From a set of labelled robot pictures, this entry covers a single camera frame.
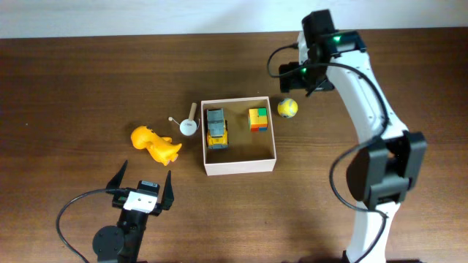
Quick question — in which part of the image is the colourful puzzle cube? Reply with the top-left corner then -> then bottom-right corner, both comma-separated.
248,107 -> 268,132

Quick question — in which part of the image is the white rattle drum toy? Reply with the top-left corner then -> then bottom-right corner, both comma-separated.
168,102 -> 200,137

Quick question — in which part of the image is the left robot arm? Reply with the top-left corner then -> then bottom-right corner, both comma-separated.
92,162 -> 174,263

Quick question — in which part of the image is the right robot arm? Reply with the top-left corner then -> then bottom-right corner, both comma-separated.
275,9 -> 427,262

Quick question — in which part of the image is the pink cardboard box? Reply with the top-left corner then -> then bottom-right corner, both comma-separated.
200,96 -> 276,176

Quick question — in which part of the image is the yellow ball with eyes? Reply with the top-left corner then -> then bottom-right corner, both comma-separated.
277,98 -> 298,118

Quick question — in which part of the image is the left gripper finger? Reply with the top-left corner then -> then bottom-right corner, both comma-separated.
106,160 -> 128,189
161,170 -> 174,210

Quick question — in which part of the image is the yellow grey toy truck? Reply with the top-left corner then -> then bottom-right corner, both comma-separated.
206,108 -> 228,150

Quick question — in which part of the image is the orange toy dinosaur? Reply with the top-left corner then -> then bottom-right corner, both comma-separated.
130,126 -> 182,166

